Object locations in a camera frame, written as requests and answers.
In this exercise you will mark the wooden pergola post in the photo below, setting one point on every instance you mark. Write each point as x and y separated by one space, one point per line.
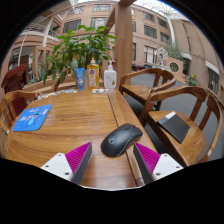
123 43

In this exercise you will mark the blue cartoon-print mouse pad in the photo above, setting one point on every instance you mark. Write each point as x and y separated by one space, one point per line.
31 118

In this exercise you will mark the row of small stickers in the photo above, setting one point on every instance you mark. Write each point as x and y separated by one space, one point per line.
53 94

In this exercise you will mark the yellow liquid soap bottle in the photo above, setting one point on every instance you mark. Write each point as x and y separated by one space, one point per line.
93 76

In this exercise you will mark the black computer mouse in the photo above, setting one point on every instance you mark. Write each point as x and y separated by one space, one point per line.
120 140

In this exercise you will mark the yellow flowering plant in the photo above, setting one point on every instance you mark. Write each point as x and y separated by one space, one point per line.
192 80

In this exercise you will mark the white pump bottle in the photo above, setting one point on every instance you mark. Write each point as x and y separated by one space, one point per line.
110 79

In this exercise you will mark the green potted plant, white pot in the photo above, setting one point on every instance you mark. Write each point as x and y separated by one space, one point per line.
76 50

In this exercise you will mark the wooden armchair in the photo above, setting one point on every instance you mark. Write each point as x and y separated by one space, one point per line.
57 85
13 95
173 150
140 90

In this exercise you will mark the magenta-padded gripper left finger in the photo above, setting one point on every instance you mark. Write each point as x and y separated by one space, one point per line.
78 160

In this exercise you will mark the small white packet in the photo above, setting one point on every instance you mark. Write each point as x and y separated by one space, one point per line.
99 91

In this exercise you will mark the white outdoor sculpture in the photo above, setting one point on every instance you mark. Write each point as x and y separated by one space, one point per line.
162 56

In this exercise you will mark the blue squeeze tube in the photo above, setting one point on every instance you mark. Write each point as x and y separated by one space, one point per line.
80 78

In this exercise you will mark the dark red wooden lectern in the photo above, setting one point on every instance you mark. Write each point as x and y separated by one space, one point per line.
15 78

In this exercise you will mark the black notebook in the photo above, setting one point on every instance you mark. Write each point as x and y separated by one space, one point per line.
175 126

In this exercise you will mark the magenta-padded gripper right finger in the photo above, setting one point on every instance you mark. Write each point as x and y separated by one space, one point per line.
148 160

